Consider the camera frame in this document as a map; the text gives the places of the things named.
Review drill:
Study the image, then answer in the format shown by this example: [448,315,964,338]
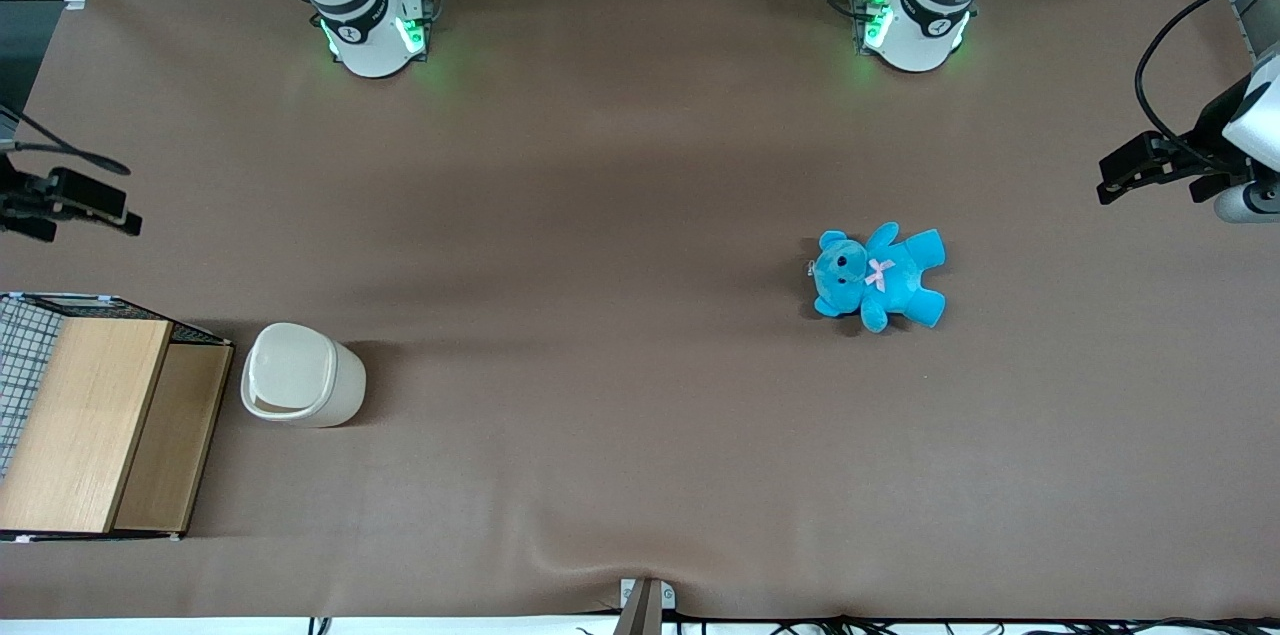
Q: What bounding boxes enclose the cream swing-lid trash can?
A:
[240,321,368,430]

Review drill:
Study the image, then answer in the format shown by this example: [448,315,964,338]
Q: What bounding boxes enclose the blue teddy bear plush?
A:
[808,222,947,334]

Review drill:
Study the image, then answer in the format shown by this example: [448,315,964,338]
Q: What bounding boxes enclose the brown table mat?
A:
[0,0,1280,621]

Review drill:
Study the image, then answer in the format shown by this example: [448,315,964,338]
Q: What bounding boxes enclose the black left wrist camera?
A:
[1100,132,1202,184]

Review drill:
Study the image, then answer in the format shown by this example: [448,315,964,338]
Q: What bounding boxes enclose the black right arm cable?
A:
[0,108,133,179]

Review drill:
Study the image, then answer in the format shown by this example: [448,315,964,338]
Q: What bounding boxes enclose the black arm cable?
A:
[1135,0,1280,166]
[0,108,133,179]

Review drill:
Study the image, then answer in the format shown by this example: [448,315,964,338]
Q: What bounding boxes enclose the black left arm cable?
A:
[1135,0,1280,166]

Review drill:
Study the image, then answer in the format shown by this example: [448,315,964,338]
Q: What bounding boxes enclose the wire mesh basket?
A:
[0,297,53,478]

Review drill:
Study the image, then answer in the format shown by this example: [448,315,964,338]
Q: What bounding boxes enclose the wooden cabinet with black frame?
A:
[0,292,237,544]

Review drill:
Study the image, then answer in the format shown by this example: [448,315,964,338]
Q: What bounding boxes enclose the metal table edge bracket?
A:
[619,577,677,635]

